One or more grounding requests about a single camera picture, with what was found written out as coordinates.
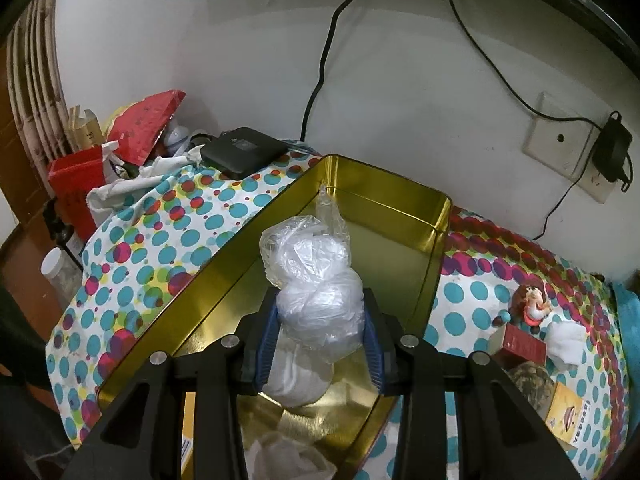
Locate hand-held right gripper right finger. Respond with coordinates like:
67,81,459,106
362,287,581,480

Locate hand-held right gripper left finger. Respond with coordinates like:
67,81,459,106
60,290,281,480

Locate plastic-wrapped white bundle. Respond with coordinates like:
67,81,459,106
259,185,366,408

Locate yellow box with barcode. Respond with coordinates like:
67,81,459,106
181,392,197,480

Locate gold metal tin box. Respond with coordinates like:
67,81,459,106
95,155,453,480

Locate small red box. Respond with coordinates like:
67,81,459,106
490,323,548,368

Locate brown patterned pouch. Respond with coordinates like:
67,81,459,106
505,362,556,413

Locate yellow packet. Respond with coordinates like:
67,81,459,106
545,382,593,446

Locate polka dot cloth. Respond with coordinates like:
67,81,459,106
45,147,631,480

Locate small doll figurine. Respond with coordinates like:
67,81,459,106
492,284,551,328

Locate black set-top box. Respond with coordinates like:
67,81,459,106
200,127,288,180

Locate white cloth bag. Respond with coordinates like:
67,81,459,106
90,155,201,221

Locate clear jar white lid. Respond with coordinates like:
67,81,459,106
41,247,83,306

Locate dark glass bottle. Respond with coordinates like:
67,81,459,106
44,200,83,266

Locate red carton bag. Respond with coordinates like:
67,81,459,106
47,142,118,241

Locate red paper gift bag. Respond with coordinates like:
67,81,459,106
107,90,187,166

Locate teal towel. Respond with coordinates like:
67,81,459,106
612,280,640,376

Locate gold carton box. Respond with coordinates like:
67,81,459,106
67,105,103,151

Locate black power adapter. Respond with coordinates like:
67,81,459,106
592,111,635,193

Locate brown striped curtain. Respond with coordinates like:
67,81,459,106
7,0,71,161

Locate thin black cable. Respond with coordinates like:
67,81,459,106
531,157,598,242
442,0,608,133

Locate white wall socket plate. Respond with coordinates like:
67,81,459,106
522,91,621,205

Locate thick black cable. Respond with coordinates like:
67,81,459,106
300,0,388,146

